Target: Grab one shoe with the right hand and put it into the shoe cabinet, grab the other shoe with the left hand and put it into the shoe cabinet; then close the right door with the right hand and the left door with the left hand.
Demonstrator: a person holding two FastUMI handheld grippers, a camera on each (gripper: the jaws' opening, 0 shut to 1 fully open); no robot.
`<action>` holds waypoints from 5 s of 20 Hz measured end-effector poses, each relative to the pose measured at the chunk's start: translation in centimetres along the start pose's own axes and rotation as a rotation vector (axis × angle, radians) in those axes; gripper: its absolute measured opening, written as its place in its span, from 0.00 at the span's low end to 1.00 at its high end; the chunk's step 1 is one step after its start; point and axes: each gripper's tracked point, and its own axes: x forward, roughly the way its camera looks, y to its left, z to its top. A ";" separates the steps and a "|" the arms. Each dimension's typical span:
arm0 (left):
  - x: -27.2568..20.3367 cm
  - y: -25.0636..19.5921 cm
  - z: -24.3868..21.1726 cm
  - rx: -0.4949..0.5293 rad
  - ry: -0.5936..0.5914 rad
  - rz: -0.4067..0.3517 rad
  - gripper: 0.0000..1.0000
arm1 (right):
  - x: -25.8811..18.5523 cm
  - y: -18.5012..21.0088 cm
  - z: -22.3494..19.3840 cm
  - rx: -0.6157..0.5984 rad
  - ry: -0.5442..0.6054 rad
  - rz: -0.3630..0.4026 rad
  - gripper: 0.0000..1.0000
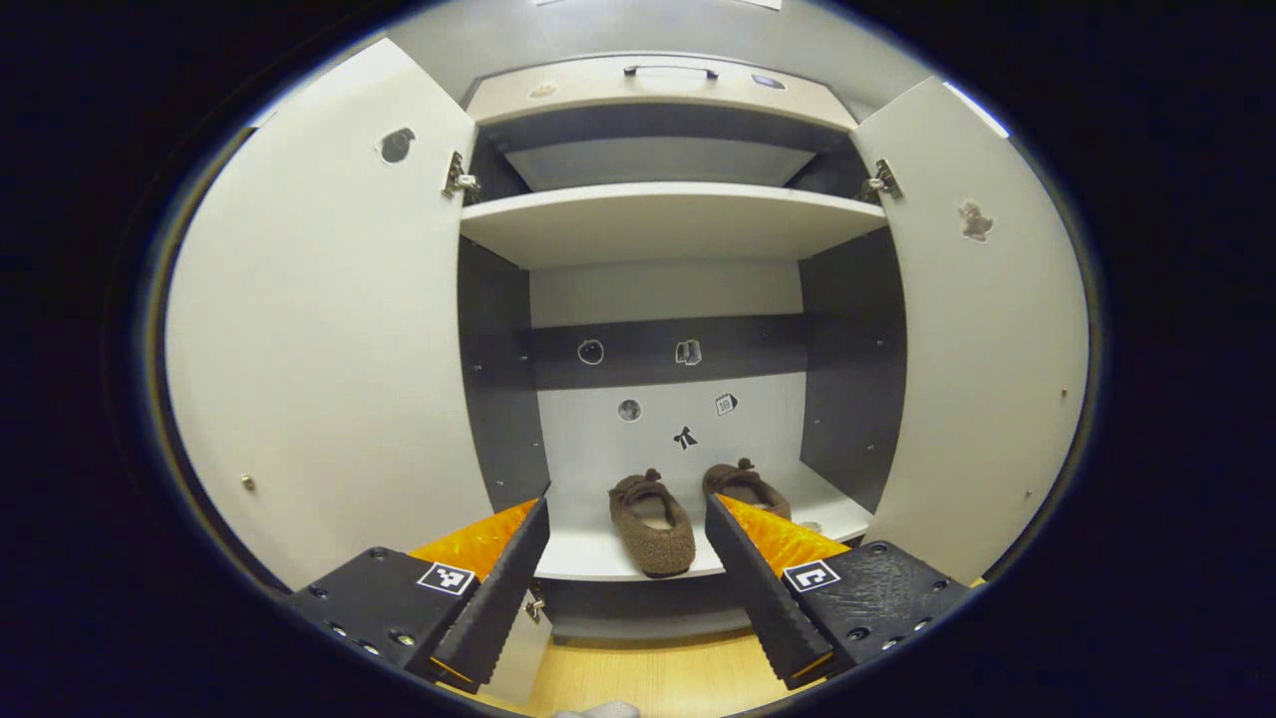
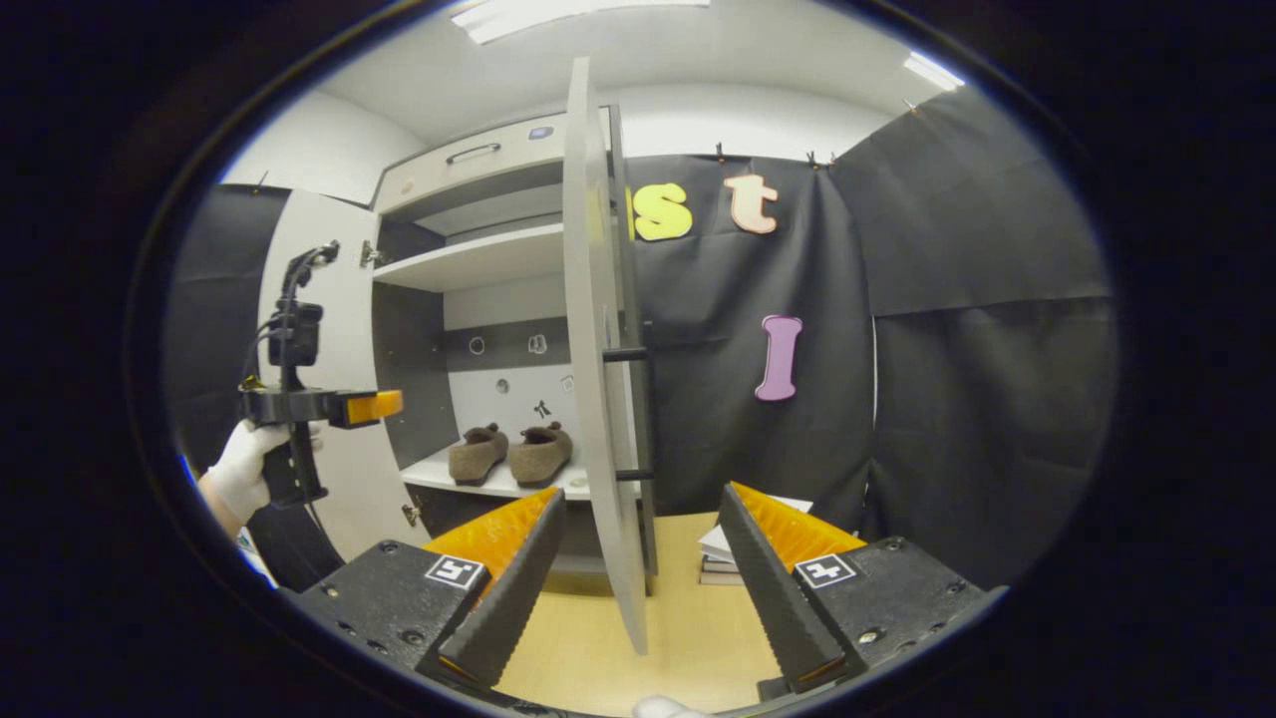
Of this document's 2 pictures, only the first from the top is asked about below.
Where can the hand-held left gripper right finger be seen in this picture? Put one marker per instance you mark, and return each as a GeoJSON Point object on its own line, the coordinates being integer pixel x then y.
{"type": "Point", "coordinates": [758, 598]}

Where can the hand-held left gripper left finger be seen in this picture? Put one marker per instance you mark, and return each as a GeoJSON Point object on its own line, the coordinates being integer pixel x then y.
{"type": "Point", "coordinates": [498, 598]}

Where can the brown fuzzy shoe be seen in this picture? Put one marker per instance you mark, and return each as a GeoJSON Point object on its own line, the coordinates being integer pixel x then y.
{"type": "Point", "coordinates": [753, 489]}
{"type": "Point", "coordinates": [663, 548]}

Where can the white shoe cabinet door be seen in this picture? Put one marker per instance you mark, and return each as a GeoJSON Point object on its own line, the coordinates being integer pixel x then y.
{"type": "Point", "coordinates": [987, 399]}
{"type": "Point", "coordinates": [329, 349]}

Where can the white shoe cabinet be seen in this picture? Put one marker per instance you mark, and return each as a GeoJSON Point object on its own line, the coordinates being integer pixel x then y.
{"type": "Point", "coordinates": [648, 299]}

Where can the metal door hinge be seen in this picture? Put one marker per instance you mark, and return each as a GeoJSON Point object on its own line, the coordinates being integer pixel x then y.
{"type": "Point", "coordinates": [883, 181]}
{"type": "Point", "coordinates": [536, 606]}
{"type": "Point", "coordinates": [461, 179]}

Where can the white cabinet shelf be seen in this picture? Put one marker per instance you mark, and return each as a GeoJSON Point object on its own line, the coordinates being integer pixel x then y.
{"type": "Point", "coordinates": [668, 224]}
{"type": "Point", "coordinates": [588, 548]}

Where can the grey recessed cabinet shelf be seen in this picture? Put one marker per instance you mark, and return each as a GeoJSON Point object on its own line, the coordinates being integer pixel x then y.
{"type": "Point", "coordinates": [658, 165]}

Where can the beige cabinet drawer front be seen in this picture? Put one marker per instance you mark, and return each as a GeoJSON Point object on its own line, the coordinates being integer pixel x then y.
{"type": "Point", "coordinates": [598, 100]}

